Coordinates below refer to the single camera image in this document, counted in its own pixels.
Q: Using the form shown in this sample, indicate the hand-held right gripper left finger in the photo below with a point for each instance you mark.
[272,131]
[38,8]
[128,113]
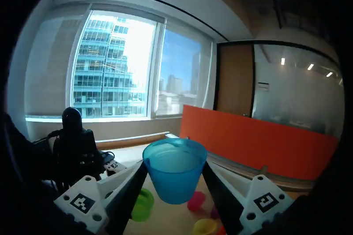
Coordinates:
[91,191]

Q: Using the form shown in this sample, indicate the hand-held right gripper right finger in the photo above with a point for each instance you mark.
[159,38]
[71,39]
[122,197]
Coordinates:
[256,191]

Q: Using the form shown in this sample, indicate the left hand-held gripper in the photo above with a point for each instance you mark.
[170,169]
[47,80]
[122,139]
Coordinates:
[74,149]

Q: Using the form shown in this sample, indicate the blue plastic cup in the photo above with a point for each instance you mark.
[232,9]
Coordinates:
[176,180]

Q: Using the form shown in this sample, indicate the person's left forearm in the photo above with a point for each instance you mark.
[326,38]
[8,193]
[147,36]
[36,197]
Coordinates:
[24,157]

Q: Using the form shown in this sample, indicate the green plastic cup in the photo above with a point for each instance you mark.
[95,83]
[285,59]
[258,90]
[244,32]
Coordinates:
[142,204]

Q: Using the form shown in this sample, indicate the red desk screen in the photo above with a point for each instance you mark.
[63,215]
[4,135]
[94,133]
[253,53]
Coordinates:
[262,144]

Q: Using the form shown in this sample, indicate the purple plastic cup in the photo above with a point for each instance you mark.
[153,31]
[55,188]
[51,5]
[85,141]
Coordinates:
[215,214]

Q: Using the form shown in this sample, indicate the red plastic cup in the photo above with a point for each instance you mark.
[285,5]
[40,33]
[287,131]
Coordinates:
[222,230]

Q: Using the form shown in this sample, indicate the pink plastic cup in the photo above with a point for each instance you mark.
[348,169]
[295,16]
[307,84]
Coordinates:
[196,201]

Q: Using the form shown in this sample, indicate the yellow plastic cup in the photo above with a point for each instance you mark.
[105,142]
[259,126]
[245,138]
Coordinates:
[205,227]

